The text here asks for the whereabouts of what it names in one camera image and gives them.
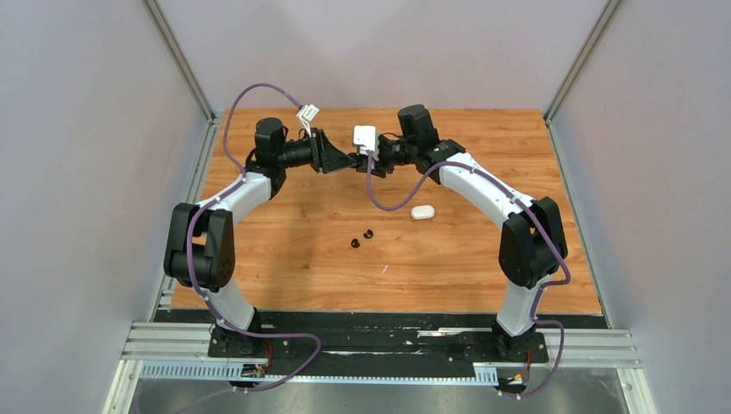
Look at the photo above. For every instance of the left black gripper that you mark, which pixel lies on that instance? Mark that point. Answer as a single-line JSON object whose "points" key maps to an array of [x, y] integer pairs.
{"points": [[326, 158]]}

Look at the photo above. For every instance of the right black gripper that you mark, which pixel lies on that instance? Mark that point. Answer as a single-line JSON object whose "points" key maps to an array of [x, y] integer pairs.
{"points": [[378, 167]]}

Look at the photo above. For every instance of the white earbud charging case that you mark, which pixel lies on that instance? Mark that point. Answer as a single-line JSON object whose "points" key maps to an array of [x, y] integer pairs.
{"points": [[422, 212]]}

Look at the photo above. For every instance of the black earbud charging case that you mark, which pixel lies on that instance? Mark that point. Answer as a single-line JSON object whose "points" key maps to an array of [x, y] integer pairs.
{"points": [[363, 164]]}

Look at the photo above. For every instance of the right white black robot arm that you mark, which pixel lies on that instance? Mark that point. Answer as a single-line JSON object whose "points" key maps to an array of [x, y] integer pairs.
{"points": [[532, 244]]}

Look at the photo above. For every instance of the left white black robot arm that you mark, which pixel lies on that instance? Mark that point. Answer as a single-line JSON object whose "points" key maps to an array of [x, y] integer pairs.
{"points": [[200, 251]]}

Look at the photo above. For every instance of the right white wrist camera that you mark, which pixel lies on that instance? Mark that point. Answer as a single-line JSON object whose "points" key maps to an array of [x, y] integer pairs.
{"points": [[365, 140]]}

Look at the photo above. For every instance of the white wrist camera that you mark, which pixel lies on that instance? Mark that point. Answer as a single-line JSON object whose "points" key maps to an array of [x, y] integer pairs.
{"points": [[305, 116], [365, 140]]}

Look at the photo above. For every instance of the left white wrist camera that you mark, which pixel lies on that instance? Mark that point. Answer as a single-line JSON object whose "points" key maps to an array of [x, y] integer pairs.
{"points": [[305, 116]]}

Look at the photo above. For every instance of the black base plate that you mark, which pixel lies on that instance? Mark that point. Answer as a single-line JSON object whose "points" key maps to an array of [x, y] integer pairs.
{"points": [[290, 353]]}

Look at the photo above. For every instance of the left aluminium frame post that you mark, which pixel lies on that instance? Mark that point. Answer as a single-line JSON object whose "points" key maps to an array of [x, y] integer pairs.
{"points": [[158, 18]]}

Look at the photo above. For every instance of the aluminium frame post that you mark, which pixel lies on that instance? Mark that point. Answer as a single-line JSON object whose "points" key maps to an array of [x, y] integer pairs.
{"points": [[158, 18], [590, 44]]}

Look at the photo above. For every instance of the right aluminium frame post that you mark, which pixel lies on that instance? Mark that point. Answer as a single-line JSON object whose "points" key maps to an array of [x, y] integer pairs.
{"points": [[590, 44]]}

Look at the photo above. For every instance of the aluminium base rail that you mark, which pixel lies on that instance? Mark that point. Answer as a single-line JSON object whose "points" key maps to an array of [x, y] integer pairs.
{"points": [[610, 348]]}

